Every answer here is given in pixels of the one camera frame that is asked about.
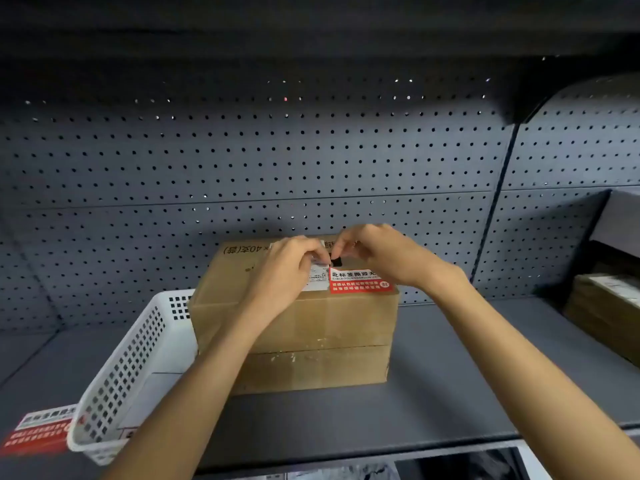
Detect black and white printed sheets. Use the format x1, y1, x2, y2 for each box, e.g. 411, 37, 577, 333
197, 444, 543, 480

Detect white label on box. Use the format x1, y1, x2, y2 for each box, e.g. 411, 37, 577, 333
301, 262, 332, 293

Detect grey overhead shelf board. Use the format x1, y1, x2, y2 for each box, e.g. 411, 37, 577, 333
0, 0, 640, 63

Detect red and white loose sticker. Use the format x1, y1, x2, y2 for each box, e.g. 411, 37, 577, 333
0, 405, 79, 457

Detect person's left hand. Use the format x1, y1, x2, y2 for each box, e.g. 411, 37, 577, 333
247, 236, 332, 321

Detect person's right hand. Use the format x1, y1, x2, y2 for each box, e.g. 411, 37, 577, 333
332, 224, 472, 296

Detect white paper sheet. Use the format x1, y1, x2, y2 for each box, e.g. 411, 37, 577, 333
119, 371, 185, 441

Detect person's right forearm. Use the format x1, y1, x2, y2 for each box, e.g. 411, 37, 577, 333
432, 272, 640, 480

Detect grey side shelf board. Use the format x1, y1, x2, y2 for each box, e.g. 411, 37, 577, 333
589, 187, 640, 245

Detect red and white box label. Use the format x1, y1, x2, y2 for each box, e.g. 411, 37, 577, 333
327, 267, 397, 295

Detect wide grey pegboard panel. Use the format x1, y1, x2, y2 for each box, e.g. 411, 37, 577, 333
0, 60, 521, 331

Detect brown cardboard box, white label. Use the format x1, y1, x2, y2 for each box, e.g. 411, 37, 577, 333
563, 272, 640, 369

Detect large brown cardboard box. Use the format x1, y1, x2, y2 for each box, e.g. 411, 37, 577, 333
187, 236, 401, 356

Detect narrow grey pegboard panel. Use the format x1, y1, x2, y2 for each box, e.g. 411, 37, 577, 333
471, 75, 640, 301

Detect person's left forearm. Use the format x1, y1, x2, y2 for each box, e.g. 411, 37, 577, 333
100, 301, 297, 480

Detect flat brown cardboard box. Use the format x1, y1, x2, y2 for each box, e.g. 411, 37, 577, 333
231, 344, 392, 396

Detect white perforated plastic basket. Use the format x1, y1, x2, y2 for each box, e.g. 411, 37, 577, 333
66, 289, 202, 467

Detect dark shelf bracket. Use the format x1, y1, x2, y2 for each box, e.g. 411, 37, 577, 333
500, 56, 563, 126

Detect grey metal shelf board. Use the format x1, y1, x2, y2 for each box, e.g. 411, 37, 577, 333
0, 295, 640, 480

